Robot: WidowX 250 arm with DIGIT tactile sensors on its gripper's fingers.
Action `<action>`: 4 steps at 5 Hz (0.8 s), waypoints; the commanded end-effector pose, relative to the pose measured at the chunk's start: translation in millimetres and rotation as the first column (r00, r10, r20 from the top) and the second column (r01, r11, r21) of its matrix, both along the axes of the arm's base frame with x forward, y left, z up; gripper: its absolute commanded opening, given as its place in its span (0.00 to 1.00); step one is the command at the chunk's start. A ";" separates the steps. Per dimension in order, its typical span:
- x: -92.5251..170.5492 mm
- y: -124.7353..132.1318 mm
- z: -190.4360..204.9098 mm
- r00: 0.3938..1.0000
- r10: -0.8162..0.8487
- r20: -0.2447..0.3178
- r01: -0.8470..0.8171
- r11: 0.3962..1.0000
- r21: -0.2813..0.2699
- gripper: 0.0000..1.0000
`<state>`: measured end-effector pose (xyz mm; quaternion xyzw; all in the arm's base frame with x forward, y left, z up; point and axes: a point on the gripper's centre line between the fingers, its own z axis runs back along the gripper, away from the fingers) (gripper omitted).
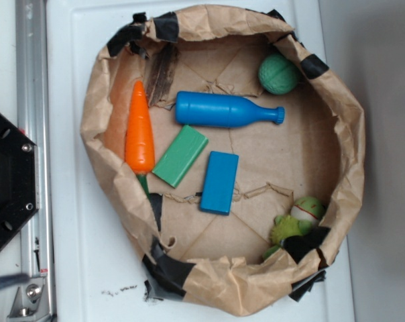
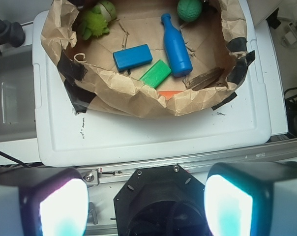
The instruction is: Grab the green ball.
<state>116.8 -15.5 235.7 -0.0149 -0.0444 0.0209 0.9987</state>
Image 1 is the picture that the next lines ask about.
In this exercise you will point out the blue plastic bottle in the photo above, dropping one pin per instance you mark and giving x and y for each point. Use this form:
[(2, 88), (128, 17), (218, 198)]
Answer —
[(215, 110)]

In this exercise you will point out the green plush frog toy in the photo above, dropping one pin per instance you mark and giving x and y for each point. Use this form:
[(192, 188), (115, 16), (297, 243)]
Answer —
[(305, 214)]

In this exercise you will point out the metal corner bracket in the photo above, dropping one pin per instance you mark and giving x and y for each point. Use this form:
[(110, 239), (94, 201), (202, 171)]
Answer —
[(31, 302)]

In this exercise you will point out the orange plastic carrot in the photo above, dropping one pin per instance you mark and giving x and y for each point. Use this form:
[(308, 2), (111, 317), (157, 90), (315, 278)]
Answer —
[(139, 142)]

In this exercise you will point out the aluminium extrusion rail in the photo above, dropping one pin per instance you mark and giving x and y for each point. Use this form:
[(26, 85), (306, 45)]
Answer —
[(37, 251)]

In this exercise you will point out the blue wooden block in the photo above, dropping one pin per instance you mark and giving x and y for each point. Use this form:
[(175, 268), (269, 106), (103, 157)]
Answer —
[(217, 193)]

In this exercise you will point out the green foam ball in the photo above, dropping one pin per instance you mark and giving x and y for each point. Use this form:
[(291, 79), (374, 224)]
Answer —
[(278, 75)]

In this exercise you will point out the green wooden block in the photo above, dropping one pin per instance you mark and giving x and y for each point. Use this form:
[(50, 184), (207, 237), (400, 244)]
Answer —
[(180, 156)]

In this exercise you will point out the brown paper bag bin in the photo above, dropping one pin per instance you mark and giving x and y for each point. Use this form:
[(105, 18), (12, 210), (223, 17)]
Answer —
[(204, 258)]

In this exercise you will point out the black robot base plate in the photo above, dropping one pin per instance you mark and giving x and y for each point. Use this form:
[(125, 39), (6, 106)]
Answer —
[(18, 200)]

